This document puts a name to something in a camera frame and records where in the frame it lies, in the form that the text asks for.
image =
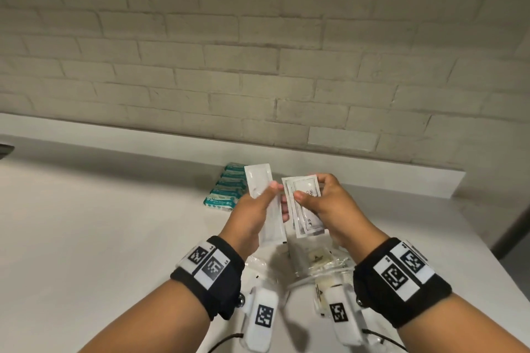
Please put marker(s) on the person's right hand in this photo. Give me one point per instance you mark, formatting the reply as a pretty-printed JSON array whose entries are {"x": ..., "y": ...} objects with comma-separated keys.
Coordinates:
[{"x": 339, "y": 216}]

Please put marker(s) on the person's left hand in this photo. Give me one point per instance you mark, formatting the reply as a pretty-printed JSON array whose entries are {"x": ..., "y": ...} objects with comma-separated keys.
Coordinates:
[{"x": 248, "y": 224}]

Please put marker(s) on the pile of mixed clear packets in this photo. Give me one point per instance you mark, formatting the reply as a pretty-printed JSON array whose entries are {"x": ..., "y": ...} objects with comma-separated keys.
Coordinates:
[{"x": 319, "y": 257}]

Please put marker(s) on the person's left forearm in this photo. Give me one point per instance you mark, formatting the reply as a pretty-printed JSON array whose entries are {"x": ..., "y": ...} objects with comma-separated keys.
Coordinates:
[{"x": 153, "y": 323}]

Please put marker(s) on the black left wristband with markers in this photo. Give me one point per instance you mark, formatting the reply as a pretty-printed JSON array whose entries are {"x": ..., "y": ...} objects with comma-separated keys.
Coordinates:
[{"x": 223, "y": 286}]

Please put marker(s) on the black wristband with markers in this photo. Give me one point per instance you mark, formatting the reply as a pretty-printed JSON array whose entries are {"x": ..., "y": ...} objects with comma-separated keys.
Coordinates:
[
  {"x": 223, "y": 286},
  {"x": 422, "y": 299}
]

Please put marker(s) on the black right wristband with markers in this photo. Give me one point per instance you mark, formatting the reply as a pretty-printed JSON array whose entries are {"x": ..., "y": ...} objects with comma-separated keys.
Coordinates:
[{"x": 422, "y": 299}]

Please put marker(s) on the white table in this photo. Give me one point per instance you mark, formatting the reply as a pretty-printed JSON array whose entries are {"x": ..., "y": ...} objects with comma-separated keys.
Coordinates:
[{"x": 83, "y": 220}]

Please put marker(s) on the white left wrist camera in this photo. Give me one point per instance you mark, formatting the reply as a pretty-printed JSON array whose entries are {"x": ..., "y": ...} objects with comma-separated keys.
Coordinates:
[{"x": 263, "y": 315}]

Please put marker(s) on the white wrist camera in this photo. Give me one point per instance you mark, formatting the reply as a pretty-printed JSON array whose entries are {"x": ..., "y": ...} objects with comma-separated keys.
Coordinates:
[
  {"x": 339, "y": 311},
  {"x": 263, "y": 315}
]

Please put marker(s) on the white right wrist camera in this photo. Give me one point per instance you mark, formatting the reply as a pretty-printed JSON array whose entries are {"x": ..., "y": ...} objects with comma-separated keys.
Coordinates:
[{"x": 339, "y": 311}]

